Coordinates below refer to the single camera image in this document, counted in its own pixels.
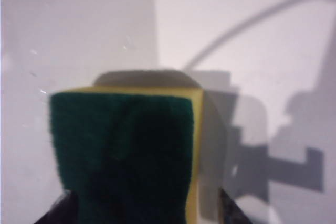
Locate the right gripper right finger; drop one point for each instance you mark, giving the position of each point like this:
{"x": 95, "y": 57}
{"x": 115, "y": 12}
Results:
{"x": 231, "y": 211}

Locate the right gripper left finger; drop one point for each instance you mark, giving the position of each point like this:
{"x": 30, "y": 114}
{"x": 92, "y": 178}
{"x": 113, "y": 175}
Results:
{"x": 63, "y": 211}

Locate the yellow sponge with green scourer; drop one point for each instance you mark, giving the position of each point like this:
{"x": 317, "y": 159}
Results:
{"x": 118, "y": 142}

